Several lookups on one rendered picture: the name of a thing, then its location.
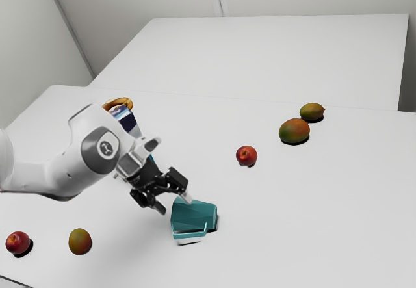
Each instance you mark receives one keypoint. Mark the red apple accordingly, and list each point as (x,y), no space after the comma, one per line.
(17,242)
(246,155)

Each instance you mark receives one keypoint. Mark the blue and white carton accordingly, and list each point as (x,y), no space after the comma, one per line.
(130,122)

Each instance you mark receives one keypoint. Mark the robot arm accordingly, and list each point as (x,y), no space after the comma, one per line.
(61,167)

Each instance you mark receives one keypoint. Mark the large red-green mango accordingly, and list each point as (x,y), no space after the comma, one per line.
(293,130)

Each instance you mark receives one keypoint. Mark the teal faceted mug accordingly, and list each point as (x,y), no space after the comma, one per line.
(191,216)

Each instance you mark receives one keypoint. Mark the small green-orange mango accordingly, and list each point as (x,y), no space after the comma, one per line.
(311,111)

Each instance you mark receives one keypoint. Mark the round green-orange mango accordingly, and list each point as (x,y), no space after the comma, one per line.
(79,241)

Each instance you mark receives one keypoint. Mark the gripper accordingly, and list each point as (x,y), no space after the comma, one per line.
(150,177)

